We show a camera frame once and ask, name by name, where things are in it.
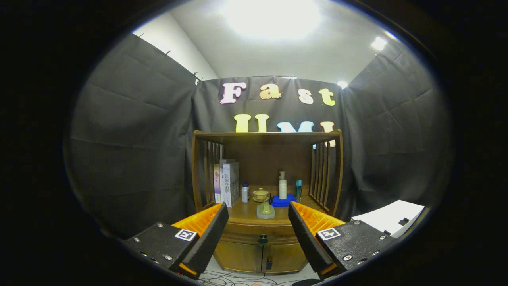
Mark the white patterned book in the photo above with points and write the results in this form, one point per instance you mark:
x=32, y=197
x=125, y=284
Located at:
x=230, y=186

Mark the white pump bottle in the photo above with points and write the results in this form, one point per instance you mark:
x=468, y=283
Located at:
x=282, y=188

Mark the white bottle blue cap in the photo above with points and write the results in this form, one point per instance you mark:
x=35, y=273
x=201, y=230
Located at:
x=245, y=194

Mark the yellow lidded teacup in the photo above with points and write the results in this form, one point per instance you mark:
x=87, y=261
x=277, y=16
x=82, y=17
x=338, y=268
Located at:
x=261, y=194

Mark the small ceiling light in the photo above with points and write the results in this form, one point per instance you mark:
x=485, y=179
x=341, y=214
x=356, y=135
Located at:
x=379, y=43

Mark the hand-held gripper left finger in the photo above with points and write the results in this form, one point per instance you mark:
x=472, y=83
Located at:
x=210, y=238

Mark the large ceiling light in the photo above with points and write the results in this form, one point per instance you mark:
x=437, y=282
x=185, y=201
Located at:
x=274, y=16

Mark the blue cloth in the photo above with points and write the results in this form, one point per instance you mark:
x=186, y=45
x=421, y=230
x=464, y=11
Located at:
x=283, y=202

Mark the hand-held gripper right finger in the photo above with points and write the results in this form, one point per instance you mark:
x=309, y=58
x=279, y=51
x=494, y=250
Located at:
x=305, y=238

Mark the wooden cabinet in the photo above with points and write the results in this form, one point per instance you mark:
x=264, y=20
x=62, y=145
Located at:
x=266, y=159

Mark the white metal cabinet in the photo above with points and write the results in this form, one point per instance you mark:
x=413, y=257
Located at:
x=387, y=216

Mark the teal clear bottle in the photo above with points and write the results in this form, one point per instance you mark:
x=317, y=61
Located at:
x=299, y=190

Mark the wooden cabinet door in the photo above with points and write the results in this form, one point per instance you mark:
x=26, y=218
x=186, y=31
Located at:
x=240, y=256
x=285, y=258

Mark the purple book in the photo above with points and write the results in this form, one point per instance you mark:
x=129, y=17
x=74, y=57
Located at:
x=216, y=186

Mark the wooden countertop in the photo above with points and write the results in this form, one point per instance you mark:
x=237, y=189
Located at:
x=248, y=212

